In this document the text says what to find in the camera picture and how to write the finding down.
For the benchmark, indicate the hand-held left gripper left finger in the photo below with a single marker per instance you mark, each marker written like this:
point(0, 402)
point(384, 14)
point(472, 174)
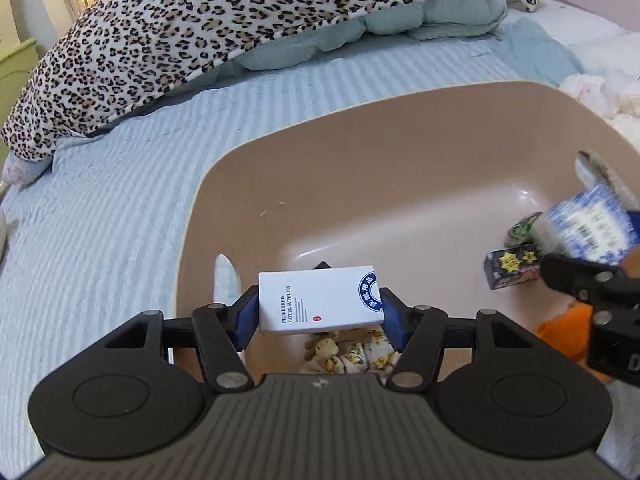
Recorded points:
point(247, 317)

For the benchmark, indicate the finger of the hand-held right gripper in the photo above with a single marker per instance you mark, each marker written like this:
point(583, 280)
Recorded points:
point(575, 275)

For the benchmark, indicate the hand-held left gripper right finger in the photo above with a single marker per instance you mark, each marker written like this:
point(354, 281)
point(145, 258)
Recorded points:
point(395, 317)

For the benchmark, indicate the floral fabric scrunchie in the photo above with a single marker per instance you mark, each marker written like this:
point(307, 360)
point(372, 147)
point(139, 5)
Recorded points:
point(372, 352)
point(322, 355)

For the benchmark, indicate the blue and white patterned box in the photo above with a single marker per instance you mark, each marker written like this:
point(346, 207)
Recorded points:
point(585, 227)

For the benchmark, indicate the orange cloth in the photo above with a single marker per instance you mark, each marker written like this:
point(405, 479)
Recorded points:
point(565, 332)

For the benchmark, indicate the white box with blue emblem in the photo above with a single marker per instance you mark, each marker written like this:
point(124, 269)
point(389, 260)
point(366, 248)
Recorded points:
point(310, 300)

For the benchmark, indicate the small black star-print box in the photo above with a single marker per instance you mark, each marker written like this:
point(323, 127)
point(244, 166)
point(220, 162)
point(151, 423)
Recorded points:
point(510, 266)

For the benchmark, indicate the clear bag of dried herbs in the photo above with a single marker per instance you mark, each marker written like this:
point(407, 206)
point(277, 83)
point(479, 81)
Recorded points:
point(522, 230)

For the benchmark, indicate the beige plastic basin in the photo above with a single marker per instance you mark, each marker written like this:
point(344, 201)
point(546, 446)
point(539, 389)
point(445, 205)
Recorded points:
point(400, 170)

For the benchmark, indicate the blue striped bed sheet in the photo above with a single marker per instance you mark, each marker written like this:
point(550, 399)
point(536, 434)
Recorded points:
point(100, 210)

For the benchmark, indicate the white fluffy plush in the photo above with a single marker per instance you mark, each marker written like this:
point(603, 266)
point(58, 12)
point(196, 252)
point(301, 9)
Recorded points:
point(615, 95)

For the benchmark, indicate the pale pink pillow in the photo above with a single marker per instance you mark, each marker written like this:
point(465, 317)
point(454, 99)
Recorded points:
point(22, 170)

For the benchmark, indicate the leopard print blanket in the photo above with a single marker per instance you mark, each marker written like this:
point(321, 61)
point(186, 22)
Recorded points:
point(150, 35)

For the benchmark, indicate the light green cabinet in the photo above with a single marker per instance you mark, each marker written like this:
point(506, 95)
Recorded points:
point(15, 80)

